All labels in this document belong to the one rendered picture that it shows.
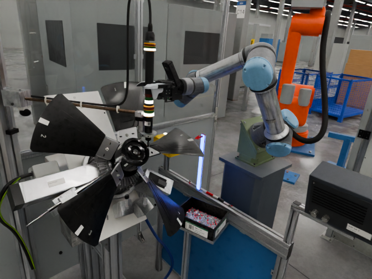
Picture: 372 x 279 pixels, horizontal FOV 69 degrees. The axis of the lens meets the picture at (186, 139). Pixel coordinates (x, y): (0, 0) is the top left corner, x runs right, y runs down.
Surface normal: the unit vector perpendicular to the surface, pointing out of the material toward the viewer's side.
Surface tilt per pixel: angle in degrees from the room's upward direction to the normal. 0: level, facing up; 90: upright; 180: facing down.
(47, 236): 90
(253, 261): 90
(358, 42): 90
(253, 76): 111
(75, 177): 50
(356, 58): 90
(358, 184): 15
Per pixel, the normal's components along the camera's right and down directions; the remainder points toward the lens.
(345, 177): -0.12, -0.85
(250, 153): -0.75, 0.19
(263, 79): -0.36, 0.62
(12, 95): -0.21, 0.34
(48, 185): 0.56, -0.37
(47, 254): 0.68, 0.30
